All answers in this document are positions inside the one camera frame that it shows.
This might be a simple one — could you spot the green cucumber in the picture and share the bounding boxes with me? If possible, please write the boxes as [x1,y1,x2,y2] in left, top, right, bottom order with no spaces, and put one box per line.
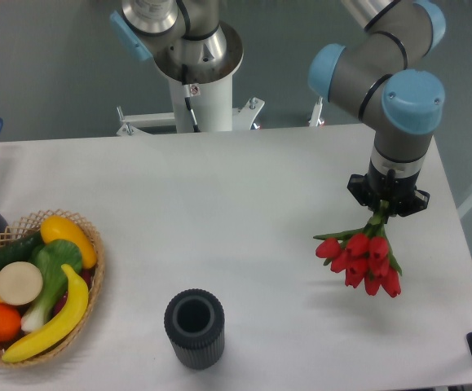
[0,231,43,271]

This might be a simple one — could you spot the green bok choy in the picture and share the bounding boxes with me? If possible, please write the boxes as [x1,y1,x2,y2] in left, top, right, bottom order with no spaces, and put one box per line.
[21,239,82,334]

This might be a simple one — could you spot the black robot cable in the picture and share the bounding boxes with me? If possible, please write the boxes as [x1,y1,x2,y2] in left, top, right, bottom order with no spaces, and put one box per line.
[180,63,201,134]

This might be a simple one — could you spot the woven wicker basket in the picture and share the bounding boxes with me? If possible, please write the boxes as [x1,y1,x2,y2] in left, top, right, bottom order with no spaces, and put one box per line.
[0,209,105,367]

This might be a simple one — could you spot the beige round mushroom cap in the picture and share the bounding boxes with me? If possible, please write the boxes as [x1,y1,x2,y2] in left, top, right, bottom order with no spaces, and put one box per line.
[0,261,43,305]

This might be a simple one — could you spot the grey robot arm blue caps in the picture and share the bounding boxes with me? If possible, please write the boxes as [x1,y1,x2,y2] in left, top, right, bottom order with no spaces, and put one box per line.
[109,1,445,221]

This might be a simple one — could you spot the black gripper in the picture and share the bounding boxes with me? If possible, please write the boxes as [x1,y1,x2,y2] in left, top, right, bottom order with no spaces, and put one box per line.
[347,169,430,224]

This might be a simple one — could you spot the yellow banana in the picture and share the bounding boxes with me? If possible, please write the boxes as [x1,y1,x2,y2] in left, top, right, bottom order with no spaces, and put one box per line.
[2,264,89,363]

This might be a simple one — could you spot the red tulip bouquet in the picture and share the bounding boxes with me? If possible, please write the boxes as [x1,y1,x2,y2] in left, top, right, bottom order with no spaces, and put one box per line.
[314,213,402,298]

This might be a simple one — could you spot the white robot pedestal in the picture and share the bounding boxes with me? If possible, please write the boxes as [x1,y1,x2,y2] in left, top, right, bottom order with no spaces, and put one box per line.
[166,64,240,134]

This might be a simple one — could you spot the white table clamp bracket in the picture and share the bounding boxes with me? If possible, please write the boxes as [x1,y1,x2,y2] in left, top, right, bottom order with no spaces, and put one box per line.
[117,97,265,136]

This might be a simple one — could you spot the dark grey ribbed vase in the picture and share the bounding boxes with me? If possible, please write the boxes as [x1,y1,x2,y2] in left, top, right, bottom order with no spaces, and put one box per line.
[164,288,225,370]

